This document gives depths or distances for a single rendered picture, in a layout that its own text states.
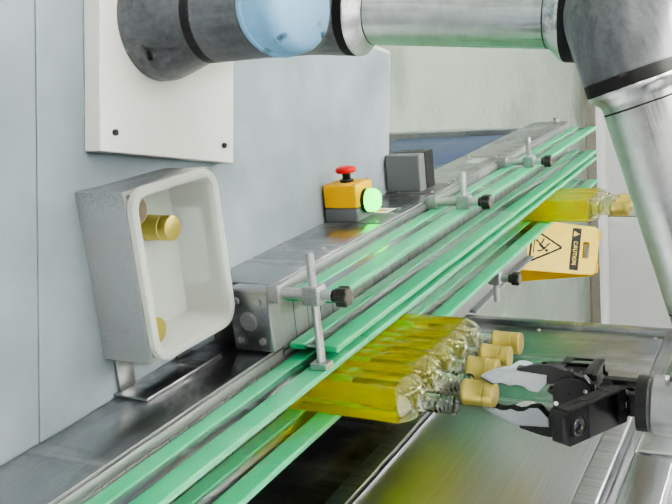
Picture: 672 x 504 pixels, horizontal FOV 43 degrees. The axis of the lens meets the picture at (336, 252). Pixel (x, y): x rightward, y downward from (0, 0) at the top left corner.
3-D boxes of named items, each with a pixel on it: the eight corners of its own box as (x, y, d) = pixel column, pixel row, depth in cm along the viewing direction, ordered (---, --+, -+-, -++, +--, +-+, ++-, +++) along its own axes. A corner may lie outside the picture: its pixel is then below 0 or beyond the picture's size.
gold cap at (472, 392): (460, 408, 114) (491, 412, 112) (459, 383, 113) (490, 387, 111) (469, 398, 117) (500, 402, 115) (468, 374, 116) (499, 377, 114)
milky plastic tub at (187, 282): (106, 361, 109) (158, 367, 105) (75, 191, 104) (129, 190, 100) (189, 317, 124) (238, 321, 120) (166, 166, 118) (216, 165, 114)
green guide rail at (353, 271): (284, 300, 122) (332, 304, 118) (283, 294, 122) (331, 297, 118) (570, 130, 269) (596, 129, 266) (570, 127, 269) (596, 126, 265)
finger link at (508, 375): (491, 365, 118) (557, 381, 114) (478, 381, 113) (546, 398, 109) (493, 345, 117) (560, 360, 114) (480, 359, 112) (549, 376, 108)
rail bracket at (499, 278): (459, 302, 188) (518, 306, 182) (457, 273, 186) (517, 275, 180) (466, 296, 191) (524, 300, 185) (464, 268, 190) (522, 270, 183)
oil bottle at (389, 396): (282, 409, 124) (417, 428, 113) (278, 373, 122) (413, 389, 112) (302, 393, 128) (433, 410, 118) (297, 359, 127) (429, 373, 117)
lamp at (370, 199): (361, 214, 156) (375, 214, 154) (358, 190, 155) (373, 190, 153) (371, 209, 160) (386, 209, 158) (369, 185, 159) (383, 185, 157)
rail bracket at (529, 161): (495, 169, 207) (550, 168, 201) (494, 139, 206) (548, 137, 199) (500, 166, 211) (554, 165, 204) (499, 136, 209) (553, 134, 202)
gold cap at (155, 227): (136, 217, 111) (162, 217, 109) (154, 211, 114) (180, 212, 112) (140, 243, 112) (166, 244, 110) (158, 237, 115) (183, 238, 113)
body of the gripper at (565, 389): (562, 405, 117) (654, 415, 111) (547, 431, 109) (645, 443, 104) (560, 353, 115) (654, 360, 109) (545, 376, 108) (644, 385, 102)
